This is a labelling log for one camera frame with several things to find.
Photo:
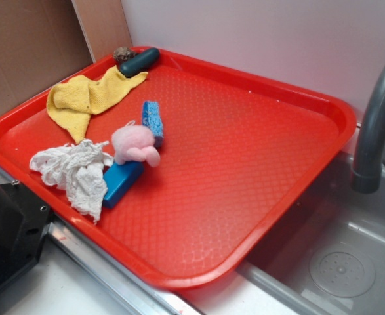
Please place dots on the grey sink basin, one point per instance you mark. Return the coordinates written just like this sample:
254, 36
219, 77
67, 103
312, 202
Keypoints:
326, 254

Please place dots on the blue sponge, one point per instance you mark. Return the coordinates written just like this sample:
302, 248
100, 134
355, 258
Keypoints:
151, 118

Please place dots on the pink plush toy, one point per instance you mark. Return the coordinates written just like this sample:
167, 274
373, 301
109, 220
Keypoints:
135, 143

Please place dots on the brown cardboard panel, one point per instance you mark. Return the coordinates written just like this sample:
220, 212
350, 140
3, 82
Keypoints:
43, 42

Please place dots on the yellow cloth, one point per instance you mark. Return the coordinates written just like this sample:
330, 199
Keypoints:
70, 105

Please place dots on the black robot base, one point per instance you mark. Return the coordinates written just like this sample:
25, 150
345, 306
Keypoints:
24, 222

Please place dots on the metal counter edge strip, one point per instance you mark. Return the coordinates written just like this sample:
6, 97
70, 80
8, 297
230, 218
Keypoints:
74, 276

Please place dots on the dark green cylinder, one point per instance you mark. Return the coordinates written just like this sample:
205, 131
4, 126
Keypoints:
140, 63

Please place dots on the blue rectangular block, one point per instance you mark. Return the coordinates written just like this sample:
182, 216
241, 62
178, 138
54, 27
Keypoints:
119, 179

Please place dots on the brown round object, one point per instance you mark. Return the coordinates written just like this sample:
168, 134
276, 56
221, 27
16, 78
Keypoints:
123, 54

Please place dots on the red plastic tray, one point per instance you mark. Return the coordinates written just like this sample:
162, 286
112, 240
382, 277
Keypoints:
238, 150

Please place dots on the white crumpled cloth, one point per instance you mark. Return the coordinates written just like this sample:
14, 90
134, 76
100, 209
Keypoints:
79, 171

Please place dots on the grey faucet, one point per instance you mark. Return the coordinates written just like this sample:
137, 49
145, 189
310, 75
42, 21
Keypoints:
369, 157

